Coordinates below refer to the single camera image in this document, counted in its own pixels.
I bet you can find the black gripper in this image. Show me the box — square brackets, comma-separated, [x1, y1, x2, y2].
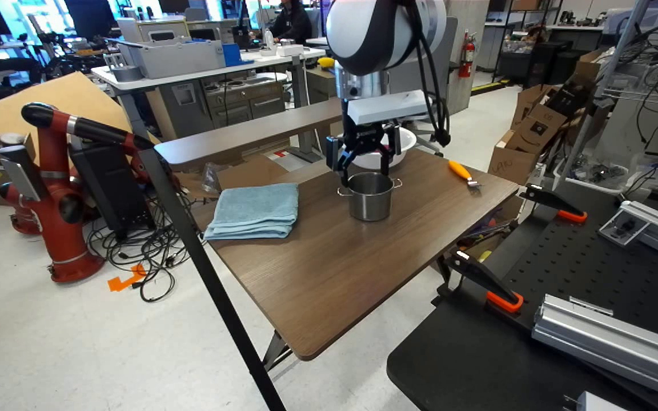
[321, 121, 407, 190]

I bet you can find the small silver pot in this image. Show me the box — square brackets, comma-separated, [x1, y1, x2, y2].
[339, 169, 404, 225]

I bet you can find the white bowl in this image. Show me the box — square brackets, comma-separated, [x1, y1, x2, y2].
[349, 123, 420, 172]

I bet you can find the folded light blue towel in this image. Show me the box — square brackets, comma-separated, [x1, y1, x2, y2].
[200, 180, 302, 245]

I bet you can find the red fire extinguisher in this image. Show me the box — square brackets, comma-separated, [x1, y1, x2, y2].
[454, 29, 478, 81]

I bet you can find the seated person in dark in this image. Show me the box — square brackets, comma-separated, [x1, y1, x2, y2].
[269, 0, 315, 43]

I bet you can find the open cardboard box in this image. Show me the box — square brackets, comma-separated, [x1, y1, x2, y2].
[486, 81, 576, 190]

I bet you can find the black orange bar clamp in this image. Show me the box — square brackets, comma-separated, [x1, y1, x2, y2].
[444, 247, 527, 318]
[519, 182, 589, 229]

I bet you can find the grey desk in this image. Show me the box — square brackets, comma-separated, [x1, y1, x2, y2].
[87, 43, 332, 145]

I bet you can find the white equipment box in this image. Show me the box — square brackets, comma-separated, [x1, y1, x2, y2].
[118, 37, 229, 77]

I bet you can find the black perforated breadboard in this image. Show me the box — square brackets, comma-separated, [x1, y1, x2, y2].
[449, 180, 658, 362]

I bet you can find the black computer tower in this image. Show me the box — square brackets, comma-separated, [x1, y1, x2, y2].
[69, 140, 156, 243]

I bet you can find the orange floor tape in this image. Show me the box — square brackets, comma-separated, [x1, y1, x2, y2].
[106, 263, 151, 295]

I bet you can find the large cardboard sheet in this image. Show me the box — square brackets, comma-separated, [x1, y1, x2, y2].
[0, 69, 135, 152]

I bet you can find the red and black robot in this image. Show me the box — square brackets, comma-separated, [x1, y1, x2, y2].
[0, 100, 156, 285]

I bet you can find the light grey mount plate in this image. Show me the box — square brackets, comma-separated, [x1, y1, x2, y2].
[345, 90, 431, 128]

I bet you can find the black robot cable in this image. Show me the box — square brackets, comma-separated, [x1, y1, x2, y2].
[396, 0, 452, 148]

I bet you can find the orange handled screwdriver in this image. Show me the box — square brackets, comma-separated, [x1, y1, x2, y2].
[445, 158, 481, 190]

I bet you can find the black slanted frame post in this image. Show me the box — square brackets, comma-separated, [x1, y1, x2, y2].
[133, 145, 288, 411]

